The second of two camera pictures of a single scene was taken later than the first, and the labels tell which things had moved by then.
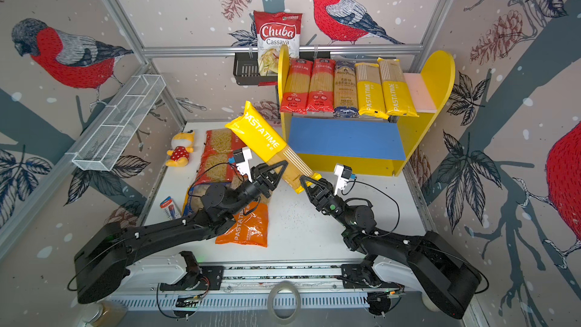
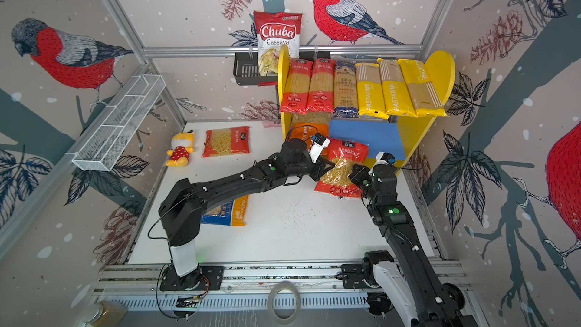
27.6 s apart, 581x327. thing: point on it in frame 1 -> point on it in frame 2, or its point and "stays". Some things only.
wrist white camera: (241, 157) -> (318, 143)
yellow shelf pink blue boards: (318, 141) stays
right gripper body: (339, 210) -> (363, 180)
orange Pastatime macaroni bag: (250, 227) -> (306, 132)
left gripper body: (253, 190) -> (315, 169)
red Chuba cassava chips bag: (273, 30) stays
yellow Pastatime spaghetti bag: (369, 91) stays
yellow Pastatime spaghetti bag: (397, 97) stays
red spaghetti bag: (296, 91) stays
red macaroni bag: (215, 168) -> (345, 154)
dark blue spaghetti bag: (346, 90) stays
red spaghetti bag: (322, 88) stays
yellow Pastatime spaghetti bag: (262, 130) -> (424, 99)
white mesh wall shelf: (119, 122) stays
